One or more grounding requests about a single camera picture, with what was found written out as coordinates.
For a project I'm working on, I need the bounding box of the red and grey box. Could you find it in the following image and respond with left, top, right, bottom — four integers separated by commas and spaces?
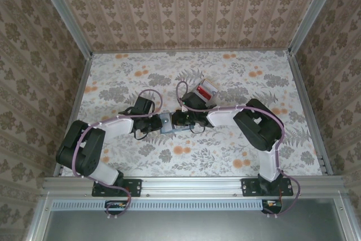
191, 78, 220, 107

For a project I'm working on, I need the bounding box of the red card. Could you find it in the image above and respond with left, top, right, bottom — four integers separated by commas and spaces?
196, 84, 213, 100

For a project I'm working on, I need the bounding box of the grey metal panel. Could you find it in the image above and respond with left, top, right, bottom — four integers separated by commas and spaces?
42, 198, 350, 241

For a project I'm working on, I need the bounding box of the thin aluminium frame rail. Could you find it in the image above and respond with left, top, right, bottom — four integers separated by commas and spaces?
90, 49, 291, 54

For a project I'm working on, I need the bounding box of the floral table cover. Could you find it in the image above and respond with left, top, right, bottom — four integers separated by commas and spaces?
60, 50, 324, 177

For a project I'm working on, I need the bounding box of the wide aluminium frame rail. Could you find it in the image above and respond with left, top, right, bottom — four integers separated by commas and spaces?
41, 176, 348, 197

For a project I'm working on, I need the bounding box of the small connector circuit board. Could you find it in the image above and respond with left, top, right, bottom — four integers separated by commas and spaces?
261, 199, 283, 215
104, 200, 127, 216

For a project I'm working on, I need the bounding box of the aluminium frame post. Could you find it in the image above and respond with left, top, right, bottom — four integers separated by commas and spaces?
36, 0, 94, 57
288, 0, 344, 55

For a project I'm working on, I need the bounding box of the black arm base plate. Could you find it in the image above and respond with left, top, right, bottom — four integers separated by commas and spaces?
92, 178, 142, 197
241, 178, 294, 197

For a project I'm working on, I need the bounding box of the grey slotted cable duct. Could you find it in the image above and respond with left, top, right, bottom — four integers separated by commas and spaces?
51, 199, 266, 211

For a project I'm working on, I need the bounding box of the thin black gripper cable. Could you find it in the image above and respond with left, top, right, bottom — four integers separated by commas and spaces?
188, 123, 207, 135
131, 127, 151, 141

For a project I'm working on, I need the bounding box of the blue leather card holder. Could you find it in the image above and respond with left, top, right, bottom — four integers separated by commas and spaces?
159, 112, 195, 135

